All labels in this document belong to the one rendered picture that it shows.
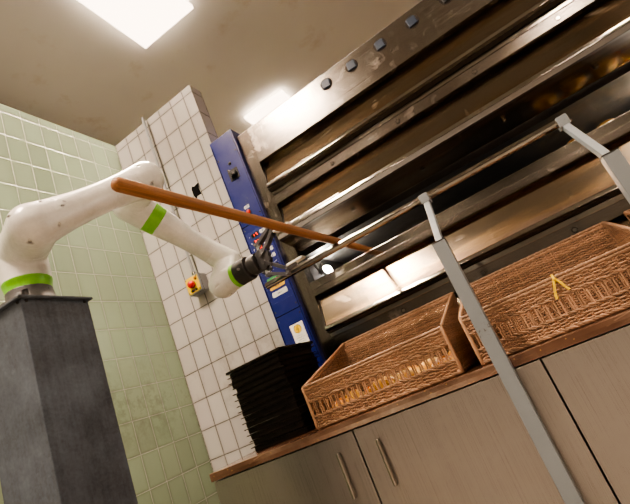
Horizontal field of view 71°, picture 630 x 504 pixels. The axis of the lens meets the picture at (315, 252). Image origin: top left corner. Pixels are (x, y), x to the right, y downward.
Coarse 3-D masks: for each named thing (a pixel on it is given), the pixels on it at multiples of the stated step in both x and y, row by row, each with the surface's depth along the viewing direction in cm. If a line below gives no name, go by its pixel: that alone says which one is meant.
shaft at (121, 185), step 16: (128, 192) 87; (144, 192) 90; (160, 192) 93; (192, 208) 103; (208, 208) 106; (224, 208) 112; (256, 224) 125; (272, 224) 131; (288, 224) 141; (320, 240) 161; (336, 240) 172
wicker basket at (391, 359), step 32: (416, 320) 185; (448, 320) 149; (352, 352) 197; (384, 352) 144; (416, 352) 140; (448, 352) 174; (320, 384) 154; (352, 384) 148; (416, 384) 139; (320, 416) 153; (352, 416) 148
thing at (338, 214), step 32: (576, 64) 161; (608, 64) 166; (512, 96) 168; (544, 96) 172; (480, 128) 177; (512, 128) 184; (416, 160) 184; (448, 160) 191; (352, 192) 193; (384, 192) 198; (320, 224) 206
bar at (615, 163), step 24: (528, 144) 144; (480, 168) 149; (624, 168) 111; (432, 192) 155; (624, 192) 112; (384, 216) 162; (432, 216) 145; (312, 264) 174; (456, 264) 127; (456, 288) 126; (480, 312) 123; (480, 336) 122; (504, 360) 119; (504, 384) 118; (528, 408) 115; (528, 432) 115; (552, 456) 112
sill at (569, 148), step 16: (608, 128) 165; (576, 144) 170; (544, 160) 174; (512, 176) 179; (480, 192) 184; (496, 192) 181; (448, 208) 189; (464, 208) 186; (400, 240) 197; (368, 256) 202; (336, 272) 209
